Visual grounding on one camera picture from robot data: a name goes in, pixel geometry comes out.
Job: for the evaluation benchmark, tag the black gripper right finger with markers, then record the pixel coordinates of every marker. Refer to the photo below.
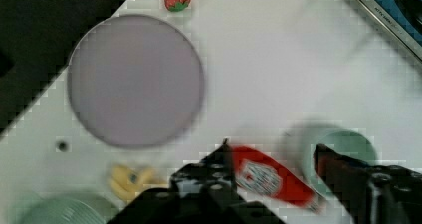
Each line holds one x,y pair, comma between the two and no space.
371,194

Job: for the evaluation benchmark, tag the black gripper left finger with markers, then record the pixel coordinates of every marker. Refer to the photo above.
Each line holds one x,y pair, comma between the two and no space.
198,193

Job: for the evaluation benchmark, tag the black toaster oven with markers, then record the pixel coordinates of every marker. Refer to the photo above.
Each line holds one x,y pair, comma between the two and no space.
401,19

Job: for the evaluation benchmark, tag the red ketchup bottle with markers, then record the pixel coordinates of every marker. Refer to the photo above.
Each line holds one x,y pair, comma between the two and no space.
259,173

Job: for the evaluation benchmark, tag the yellow toy banana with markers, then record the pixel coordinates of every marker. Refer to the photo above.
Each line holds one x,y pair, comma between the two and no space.
127,183

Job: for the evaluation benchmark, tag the lavender round plate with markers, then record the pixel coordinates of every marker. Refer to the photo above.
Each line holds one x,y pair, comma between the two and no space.
135,81

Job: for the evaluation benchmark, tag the green perforated basket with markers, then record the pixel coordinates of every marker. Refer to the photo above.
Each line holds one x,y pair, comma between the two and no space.
65,208

